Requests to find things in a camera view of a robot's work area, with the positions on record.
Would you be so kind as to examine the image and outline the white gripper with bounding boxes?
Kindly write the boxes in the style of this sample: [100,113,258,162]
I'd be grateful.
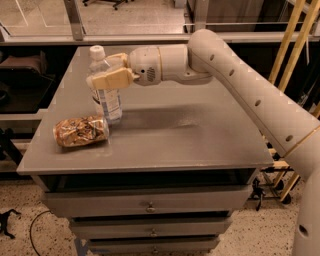
[86,46,161,90]

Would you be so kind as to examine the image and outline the clear plastic water bottle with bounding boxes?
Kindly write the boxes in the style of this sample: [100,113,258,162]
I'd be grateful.
[86,45,122,125]

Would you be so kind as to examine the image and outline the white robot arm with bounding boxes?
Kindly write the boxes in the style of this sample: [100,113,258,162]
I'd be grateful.
[87,29,320,256]

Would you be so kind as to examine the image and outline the crushed orange can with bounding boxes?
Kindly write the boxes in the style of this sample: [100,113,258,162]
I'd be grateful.
[53,116,109,147]

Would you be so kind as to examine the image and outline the dark chair at left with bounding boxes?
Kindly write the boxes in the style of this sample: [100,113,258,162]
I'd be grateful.
[0,52,55,114]

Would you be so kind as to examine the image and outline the grey drawer cabinet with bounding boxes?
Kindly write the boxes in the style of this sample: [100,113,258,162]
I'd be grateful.
[18,48,272,243]

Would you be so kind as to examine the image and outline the top grey drawer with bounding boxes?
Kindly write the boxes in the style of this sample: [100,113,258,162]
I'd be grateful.
[43,185,252,217]

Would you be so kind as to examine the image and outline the grey drawer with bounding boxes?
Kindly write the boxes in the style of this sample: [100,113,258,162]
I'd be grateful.
[71,217,231,239]
[88,237,219,254]
[43,185,252,217]

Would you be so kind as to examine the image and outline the bottom grey drawer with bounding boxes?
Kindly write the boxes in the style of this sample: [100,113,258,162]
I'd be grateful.
[88,237,219,254]

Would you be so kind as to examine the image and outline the middle grey drawer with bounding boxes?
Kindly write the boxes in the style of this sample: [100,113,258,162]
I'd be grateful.
[71,217,231,239]

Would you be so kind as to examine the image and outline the black object on floor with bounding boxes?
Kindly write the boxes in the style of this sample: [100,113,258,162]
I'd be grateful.
[0,209,21,239]

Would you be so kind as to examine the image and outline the metal window post left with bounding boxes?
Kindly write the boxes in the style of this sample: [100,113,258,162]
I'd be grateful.
[63,0,84,41]

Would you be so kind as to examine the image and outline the metal window post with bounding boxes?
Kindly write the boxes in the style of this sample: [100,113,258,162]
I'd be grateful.
[194,0,209,31]
[63,0,84,41]

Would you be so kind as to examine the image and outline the metal window post right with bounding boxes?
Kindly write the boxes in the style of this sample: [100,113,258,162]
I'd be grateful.
[194,0,209,31]

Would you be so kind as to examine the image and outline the black floor cable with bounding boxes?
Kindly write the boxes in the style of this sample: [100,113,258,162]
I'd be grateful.
[28,209,52,256]

